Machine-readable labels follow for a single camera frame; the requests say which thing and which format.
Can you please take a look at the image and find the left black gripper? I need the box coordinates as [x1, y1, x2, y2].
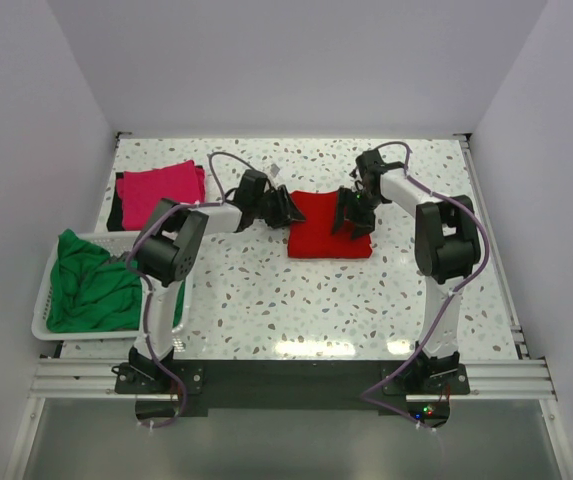
[253, 186, 305, 230]

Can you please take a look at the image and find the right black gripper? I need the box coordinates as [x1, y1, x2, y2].
[331, 188, 385, 240]

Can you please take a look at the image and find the red t shirt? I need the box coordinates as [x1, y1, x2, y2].
[287, 191, 372, 260]

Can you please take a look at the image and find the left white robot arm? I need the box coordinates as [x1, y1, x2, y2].
[126, 170, 305, 392]

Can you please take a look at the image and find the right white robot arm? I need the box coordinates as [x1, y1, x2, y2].
[332, 147, 488, 393]

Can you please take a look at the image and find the folded pink t shirt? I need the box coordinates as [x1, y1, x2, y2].
[115, 159, 206, 232]

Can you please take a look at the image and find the folded black t shirt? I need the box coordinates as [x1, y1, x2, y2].
[106, 172, 209, 233]

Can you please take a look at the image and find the white plastic laundry basket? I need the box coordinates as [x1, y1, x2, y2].
[30, 230, 196, 343]

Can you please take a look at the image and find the green t shirt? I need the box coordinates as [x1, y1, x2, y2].
[45, 227, 189, 334]

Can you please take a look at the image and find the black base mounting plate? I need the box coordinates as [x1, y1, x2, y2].
[113, 357, 472, 420]

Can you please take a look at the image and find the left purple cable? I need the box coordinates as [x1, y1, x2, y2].
[124, 151, 247, 429]

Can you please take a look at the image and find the purple cable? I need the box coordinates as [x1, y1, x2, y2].
[124, 151, 247, 429]
[361, 141, 491, 418]

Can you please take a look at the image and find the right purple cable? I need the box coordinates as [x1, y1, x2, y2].
[361, 141, 491, 418]

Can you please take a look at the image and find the aluminium front rail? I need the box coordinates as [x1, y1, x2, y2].
[29, 358, 557, 400]

